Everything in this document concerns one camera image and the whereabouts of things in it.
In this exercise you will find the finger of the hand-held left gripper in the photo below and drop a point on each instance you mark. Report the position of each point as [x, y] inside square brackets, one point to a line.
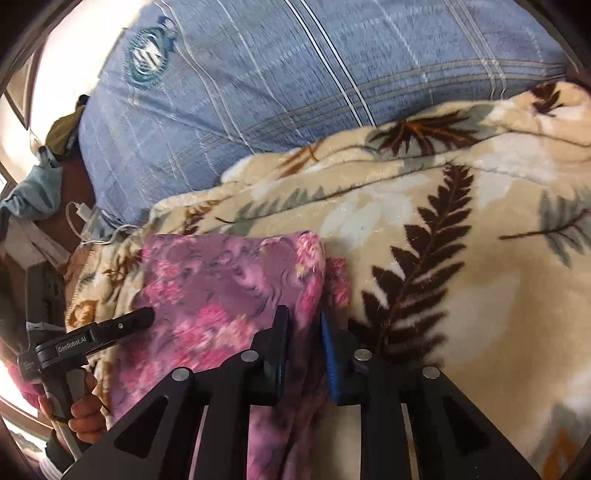
[127, 323]

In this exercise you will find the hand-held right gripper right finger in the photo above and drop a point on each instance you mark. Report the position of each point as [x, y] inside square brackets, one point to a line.
[331, 364]

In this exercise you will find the light blue cloth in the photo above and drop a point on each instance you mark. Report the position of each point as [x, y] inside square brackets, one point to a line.
[34, 189]

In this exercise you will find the white cloth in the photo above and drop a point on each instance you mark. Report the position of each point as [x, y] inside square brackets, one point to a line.
[32, 242]

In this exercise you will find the wooden frame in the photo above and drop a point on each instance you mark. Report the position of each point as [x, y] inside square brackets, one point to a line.
[21, 99]

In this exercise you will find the olive green cloth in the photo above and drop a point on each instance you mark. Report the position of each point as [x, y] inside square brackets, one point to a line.
[62, 131]

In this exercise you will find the cream leaf print blanket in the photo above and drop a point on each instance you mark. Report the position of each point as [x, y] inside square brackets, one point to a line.
[461, 194]

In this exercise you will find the pink floral cloth garment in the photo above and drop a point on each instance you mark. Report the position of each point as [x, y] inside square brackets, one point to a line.
[217, 286]

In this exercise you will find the person's left hand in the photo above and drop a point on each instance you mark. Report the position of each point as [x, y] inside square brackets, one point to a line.
[87, 415]

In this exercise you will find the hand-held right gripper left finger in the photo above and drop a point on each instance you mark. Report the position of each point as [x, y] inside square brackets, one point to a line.
[280, 355]

